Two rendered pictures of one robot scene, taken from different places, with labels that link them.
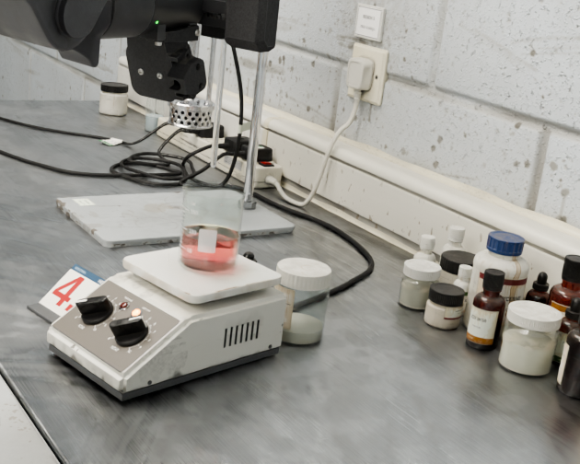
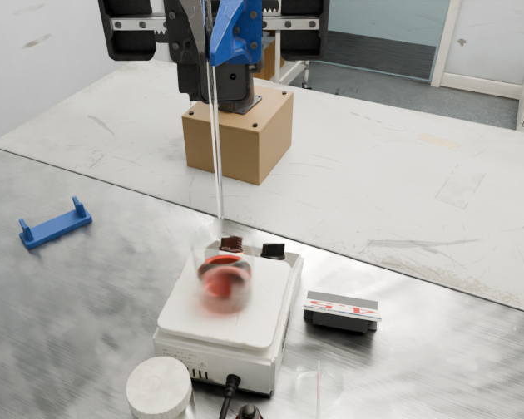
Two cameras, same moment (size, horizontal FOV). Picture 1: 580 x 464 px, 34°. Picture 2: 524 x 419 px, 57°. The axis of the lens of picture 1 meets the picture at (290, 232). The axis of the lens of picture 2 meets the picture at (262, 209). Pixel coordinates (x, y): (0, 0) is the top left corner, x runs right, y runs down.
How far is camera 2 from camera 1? 120 cm
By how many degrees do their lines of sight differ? 117
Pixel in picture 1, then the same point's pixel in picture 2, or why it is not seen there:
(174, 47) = not seen: hidden behind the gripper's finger
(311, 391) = (111, 342)
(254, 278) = (175, 301)
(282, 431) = (111, 288)
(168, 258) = (263, 285)
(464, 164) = not seen: outside the picture
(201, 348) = not seen: hidden behind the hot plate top
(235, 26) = (140, 31)
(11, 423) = (246, 216)
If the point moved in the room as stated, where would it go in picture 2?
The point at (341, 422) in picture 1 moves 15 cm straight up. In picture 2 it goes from (76, 321) to (42, 229)
